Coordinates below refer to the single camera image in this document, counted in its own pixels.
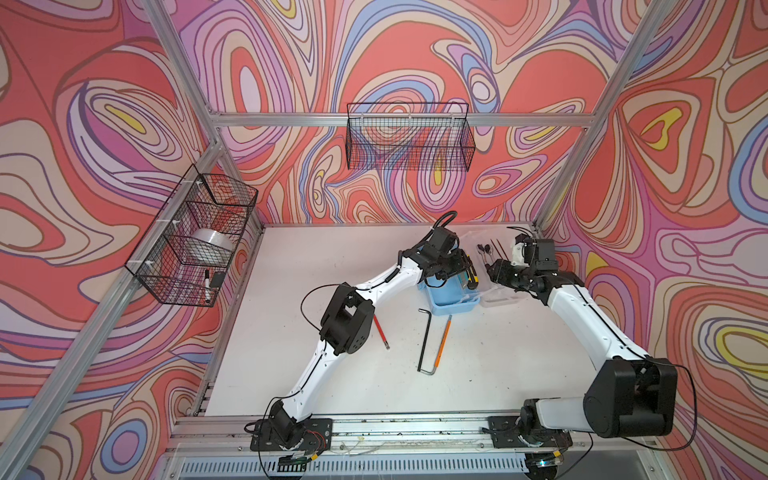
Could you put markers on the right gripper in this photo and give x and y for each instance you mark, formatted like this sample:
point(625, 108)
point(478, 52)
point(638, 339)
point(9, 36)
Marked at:
point(499, 273)

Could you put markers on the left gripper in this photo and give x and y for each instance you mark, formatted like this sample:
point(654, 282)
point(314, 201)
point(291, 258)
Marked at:
point(459, 257)

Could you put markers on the teal utility knife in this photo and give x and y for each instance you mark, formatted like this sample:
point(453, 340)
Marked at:
point(464, 280)

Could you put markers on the blue plastic tool box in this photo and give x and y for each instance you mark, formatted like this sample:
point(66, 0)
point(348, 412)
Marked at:
point(449, 298)

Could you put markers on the orange black screwdriver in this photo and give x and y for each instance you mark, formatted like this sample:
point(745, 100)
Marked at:
point(496, 249)

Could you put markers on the red hex key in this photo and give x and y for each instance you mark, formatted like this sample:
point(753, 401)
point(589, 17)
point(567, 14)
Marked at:
point(381, 333)

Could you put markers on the yellow black utility knife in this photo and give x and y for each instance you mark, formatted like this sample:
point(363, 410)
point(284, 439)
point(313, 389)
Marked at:
point(472, 277)

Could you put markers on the small black screwdriver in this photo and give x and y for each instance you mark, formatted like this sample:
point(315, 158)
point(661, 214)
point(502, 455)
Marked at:
point(502, 250)

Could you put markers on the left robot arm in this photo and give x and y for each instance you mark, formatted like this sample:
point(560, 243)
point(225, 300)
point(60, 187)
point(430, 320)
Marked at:
point(346, 323)

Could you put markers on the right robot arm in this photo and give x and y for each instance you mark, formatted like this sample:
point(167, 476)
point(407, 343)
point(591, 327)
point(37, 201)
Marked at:
point(633, 394)

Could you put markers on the black hex key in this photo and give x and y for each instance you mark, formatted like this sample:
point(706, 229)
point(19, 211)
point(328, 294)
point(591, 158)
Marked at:
point(425, 338)

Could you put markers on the silver tape roll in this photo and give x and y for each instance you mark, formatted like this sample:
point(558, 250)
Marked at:
point(214, 238)

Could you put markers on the back wire basket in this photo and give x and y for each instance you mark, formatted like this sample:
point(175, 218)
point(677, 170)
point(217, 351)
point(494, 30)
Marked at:
point(409, 136)

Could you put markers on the wire basket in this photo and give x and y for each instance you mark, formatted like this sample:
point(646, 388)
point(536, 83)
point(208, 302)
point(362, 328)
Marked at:
point(409, 136)
point(171, 265)

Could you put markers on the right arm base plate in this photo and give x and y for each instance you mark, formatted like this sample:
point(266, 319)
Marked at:
point(511, 432)

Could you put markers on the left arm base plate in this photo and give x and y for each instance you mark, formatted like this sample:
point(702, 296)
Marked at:
point(310, 436)

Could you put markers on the left wire basket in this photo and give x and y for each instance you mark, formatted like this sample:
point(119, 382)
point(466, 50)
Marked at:
point(171, 265)

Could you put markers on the aluminium front rail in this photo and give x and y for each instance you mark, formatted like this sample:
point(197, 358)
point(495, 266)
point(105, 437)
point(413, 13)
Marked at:
point(453, 445)

